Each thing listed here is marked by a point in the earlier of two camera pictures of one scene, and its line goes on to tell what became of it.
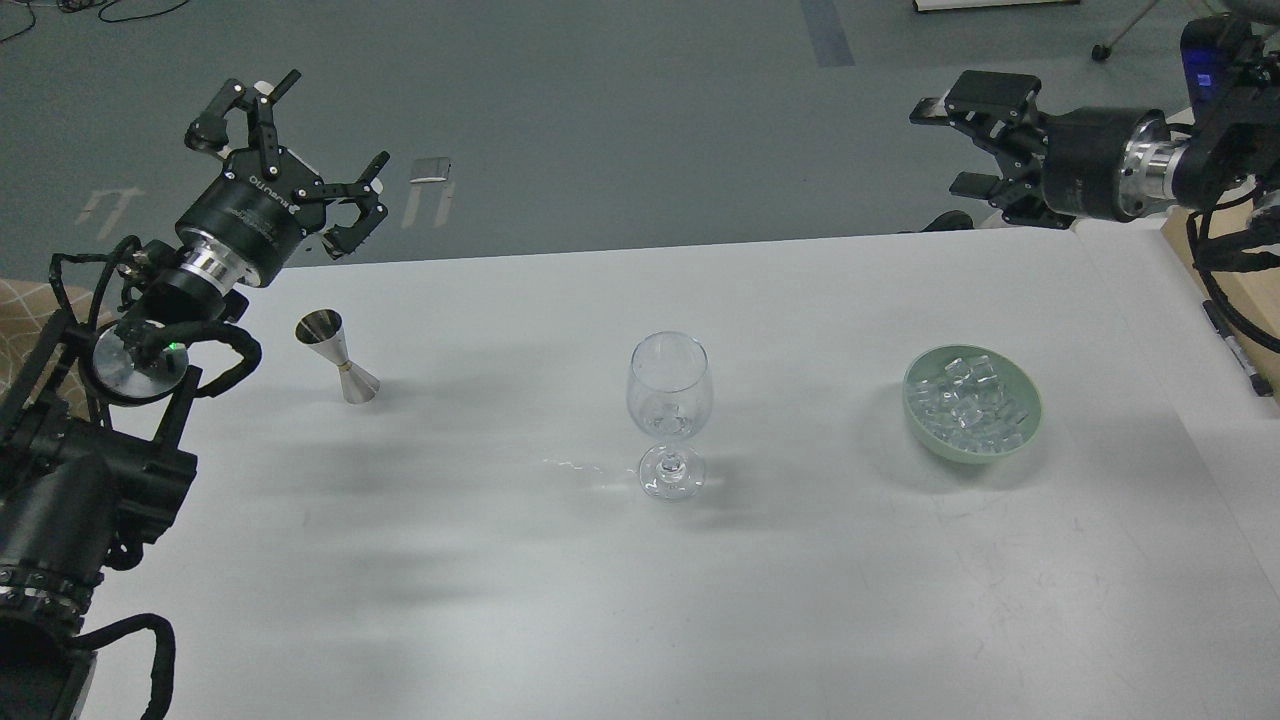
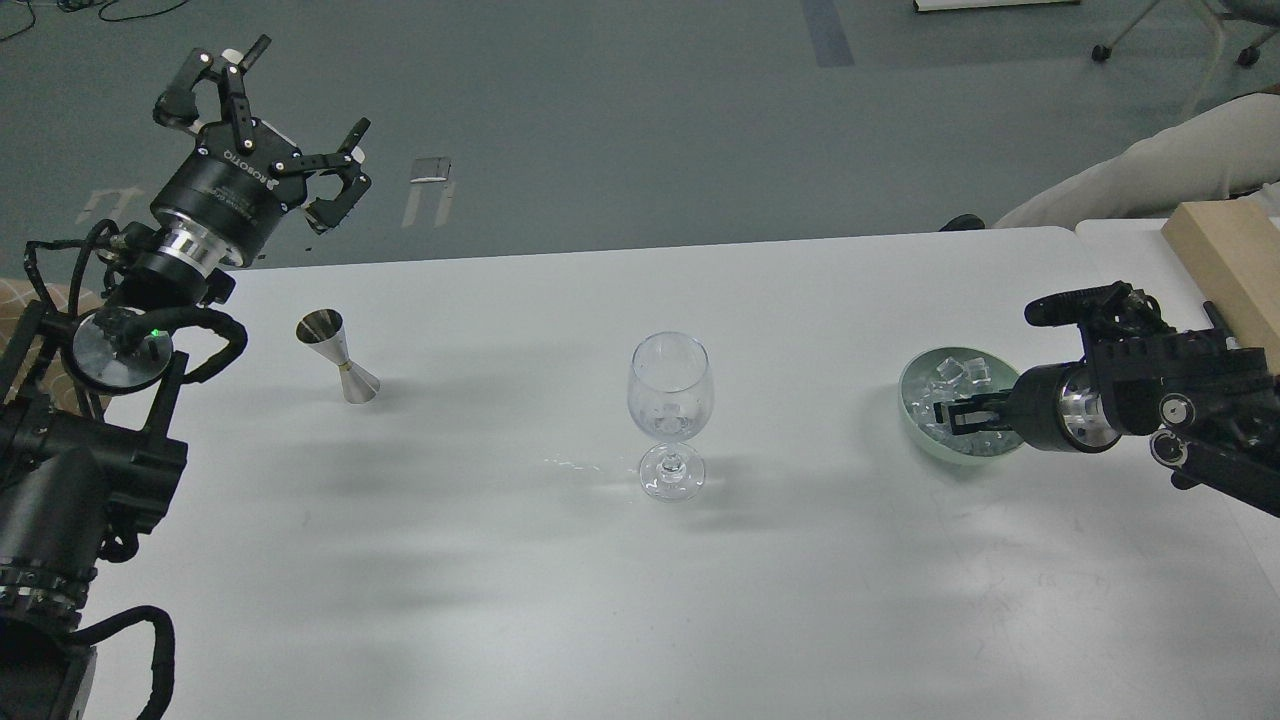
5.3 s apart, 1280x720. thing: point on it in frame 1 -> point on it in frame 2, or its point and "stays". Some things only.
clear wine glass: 669,387 stays
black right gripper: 1096,162 -> 1053,406
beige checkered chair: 26,310 stays
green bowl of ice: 969,403 stays
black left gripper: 263,201 -> 233,180
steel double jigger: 322,329 stays
